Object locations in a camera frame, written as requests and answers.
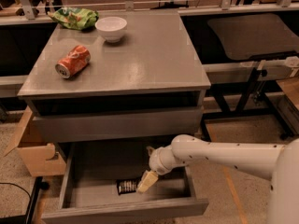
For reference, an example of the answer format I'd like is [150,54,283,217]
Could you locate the white gripper with grille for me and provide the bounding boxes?
[136,147,174,193]

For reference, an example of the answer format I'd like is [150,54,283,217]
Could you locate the black rxbar chocolate bar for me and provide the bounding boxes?
[117,178,139,195]

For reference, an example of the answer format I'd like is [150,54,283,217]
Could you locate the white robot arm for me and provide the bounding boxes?
[137,134,299,224]

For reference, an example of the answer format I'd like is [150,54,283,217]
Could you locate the open grey middle drawer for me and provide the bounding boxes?
[42,137,208,224]

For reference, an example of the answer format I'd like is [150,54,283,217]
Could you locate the grey drawer cabinet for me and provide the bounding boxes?
[17,9,212,179]

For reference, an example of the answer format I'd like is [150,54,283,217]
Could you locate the closed grey upper drawer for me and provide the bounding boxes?
[33,107,203,143]

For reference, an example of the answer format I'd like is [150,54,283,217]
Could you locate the brown cardboard box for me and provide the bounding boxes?
[4,106,66,177]

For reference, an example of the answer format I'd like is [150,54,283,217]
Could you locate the crushed orange soda can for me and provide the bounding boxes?
[55,45,91,78]

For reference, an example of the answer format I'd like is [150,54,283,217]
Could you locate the white ceramic bowl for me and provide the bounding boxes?
[95,17,127,43]

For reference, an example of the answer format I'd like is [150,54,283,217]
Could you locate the green chip bag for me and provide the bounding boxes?
[48,7,99,31]

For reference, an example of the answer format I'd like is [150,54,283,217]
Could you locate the black table frame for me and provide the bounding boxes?
[201,56,298,140]

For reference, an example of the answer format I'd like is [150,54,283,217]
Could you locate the black cable on floor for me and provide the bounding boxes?
[0,181,33,203]

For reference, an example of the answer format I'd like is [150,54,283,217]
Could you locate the metal railing frame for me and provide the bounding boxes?
[0,0,299,21]

